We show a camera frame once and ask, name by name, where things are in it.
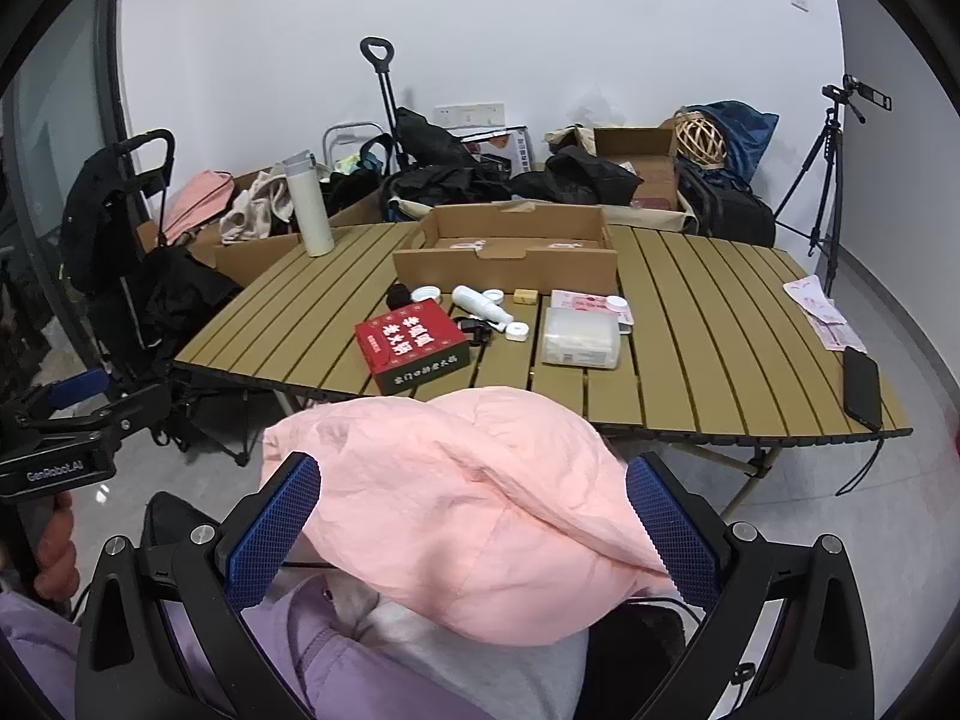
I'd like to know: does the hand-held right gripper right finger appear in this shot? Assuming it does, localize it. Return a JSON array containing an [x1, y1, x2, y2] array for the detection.
[[624, 452, 875, 720]]

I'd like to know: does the person's left hand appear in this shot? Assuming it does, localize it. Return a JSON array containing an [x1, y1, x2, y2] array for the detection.
[[34, 491, 80, 623]]

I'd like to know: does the white spray bottle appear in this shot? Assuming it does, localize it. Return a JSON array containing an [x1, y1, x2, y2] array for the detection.
[[451, 285, 515, 325]]

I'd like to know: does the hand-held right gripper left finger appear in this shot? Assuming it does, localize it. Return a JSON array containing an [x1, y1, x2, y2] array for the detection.
[[75, 452, 323, 720]]

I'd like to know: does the black tripod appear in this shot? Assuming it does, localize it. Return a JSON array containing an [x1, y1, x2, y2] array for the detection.
[[772, 106, 846, 295]]

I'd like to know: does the shallow cardboard box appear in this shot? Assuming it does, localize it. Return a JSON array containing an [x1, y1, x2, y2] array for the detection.
[[392, 202, 620, 308]]

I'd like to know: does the grey shirt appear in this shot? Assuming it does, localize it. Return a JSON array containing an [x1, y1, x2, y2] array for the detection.
[[334, 589, 590, 720]]

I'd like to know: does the pink wipes packet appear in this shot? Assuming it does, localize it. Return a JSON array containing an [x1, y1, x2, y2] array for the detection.
[[551, 290, 635, 325]]

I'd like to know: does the glass door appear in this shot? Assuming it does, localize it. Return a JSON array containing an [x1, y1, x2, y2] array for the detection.
[[0, 0, 130, 398]]

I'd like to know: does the printed appliance box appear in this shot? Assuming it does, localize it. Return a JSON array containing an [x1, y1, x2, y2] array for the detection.
[[457, 126, 530, 173]]

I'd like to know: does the person's left forearm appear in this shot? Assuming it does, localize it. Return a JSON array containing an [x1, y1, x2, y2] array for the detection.
[[0, 586, 85, 720]]

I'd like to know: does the white wall socket strip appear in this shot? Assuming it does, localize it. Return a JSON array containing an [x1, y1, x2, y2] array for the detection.
[[435, 101, 506, 127]]

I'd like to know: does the black phone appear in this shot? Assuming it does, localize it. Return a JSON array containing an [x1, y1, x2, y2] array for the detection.
[[842, 347, 884, 433]]

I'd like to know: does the black stroller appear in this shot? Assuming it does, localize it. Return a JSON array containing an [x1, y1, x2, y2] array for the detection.
[[58, 129, 252, 467]]

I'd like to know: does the woven rattan ball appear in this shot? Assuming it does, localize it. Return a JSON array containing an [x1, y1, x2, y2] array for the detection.
[[675, 111, 729, 167]]

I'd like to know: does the clear plastic bag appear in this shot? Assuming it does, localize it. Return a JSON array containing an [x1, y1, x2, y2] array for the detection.
[[576, 99, 625, 130]]

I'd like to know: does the beige tote bag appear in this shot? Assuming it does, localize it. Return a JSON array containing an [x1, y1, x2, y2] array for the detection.
[[544, 124, 598, 158]]

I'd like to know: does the blue fabric bag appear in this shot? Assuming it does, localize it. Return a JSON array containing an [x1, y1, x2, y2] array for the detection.
[[686, 100, 781, 182]]

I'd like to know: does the beige cloth bag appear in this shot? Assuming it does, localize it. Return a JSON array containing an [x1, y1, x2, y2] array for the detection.
[[219, 169, 298, 245]]

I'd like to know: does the open cardboard box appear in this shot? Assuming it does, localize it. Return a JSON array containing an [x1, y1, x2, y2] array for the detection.
[[592, 126, 688, 215]]

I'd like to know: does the red printed box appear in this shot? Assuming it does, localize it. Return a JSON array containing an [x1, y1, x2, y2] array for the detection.
[[355, 298, 471, 396]]

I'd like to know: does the pink padded jacket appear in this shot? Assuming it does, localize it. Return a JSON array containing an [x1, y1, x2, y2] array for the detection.
[[259, 384, 680, 647]]

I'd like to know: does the pink backpack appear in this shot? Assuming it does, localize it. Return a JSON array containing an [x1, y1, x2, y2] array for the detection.
[[161, 170, 236, 245]]

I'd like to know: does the white metal frame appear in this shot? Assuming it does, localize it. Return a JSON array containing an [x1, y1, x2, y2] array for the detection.
[[324, 122, 380, 181]]

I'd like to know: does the black suitcase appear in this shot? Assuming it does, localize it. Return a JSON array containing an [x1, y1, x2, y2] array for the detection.
[[679, 165, 778, 249]]

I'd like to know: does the black clothes pile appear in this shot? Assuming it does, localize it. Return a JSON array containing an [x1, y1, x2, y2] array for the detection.
[[379, 106, 520, 223]]

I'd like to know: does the purple jacket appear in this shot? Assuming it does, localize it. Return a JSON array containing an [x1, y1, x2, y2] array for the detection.
[[161, 576, 488, 720]]

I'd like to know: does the dark cloth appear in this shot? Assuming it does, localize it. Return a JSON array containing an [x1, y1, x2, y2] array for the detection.
[[585, 600, 688, 720]]

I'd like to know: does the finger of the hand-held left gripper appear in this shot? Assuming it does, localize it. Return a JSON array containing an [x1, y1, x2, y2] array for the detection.
[[30, 369, 113, 413], [94, 381, 185, 440]]

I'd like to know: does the clear plastic swab box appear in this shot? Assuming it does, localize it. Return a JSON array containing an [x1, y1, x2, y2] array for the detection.
[[540, 306, 623, 370]]

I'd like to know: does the beige fabric cart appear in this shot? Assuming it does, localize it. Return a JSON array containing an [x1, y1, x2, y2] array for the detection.
[[386, 197, 701, 238]]

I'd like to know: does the large cardboard box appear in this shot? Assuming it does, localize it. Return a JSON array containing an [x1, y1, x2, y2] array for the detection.
[[187, 169, 391, 287]]

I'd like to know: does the black jacket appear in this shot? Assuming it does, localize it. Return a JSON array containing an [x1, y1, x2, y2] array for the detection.
[[510, 146, 644, 208]]

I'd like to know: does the white thermos bottle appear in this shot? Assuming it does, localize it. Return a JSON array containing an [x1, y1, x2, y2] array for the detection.
[[281, 151, 336, 257]]

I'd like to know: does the black trolley handle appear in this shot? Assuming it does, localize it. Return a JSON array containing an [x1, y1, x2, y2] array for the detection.
[[360, 36, 411, 167]]

